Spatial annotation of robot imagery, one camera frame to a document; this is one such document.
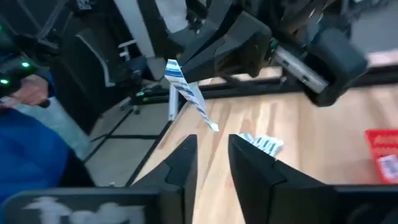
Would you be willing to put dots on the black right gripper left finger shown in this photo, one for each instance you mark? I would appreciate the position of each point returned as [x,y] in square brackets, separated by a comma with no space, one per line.
[178,186]

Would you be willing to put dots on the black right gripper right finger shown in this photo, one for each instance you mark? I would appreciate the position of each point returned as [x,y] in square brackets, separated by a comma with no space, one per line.
[258,193]

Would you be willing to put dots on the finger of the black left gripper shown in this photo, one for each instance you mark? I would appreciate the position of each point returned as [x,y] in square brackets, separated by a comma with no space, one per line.
[208,46]
[245,53]

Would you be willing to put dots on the pile of red-striped packets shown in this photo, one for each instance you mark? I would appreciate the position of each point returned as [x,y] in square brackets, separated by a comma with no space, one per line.
[267,145]

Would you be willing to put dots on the white orange ointment packet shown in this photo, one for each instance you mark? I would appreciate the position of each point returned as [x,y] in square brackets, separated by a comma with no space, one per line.
[388,166]

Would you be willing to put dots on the white pillar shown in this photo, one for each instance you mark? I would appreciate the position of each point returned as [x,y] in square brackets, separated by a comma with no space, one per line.
[133,28]

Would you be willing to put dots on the red plastic basket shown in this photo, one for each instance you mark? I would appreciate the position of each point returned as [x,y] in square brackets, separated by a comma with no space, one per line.
[382,140]

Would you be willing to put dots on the black office chair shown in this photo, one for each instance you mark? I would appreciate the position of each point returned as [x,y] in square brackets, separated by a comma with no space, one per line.
[81,77]

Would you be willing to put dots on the person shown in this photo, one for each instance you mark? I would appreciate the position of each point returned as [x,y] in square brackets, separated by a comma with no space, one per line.
[28,149]

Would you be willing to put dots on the black equipment stand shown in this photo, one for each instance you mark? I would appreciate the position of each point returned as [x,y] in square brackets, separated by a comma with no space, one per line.
[37,25]

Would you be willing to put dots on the person's hand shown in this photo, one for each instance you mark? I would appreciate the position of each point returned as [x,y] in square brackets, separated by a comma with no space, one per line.
[32,90]

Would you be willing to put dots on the black device green lights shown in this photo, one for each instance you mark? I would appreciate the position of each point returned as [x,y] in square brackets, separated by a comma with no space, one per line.
[12,71]

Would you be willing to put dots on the silver metal bracket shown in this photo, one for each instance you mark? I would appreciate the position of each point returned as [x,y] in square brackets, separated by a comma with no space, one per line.
[173,102]

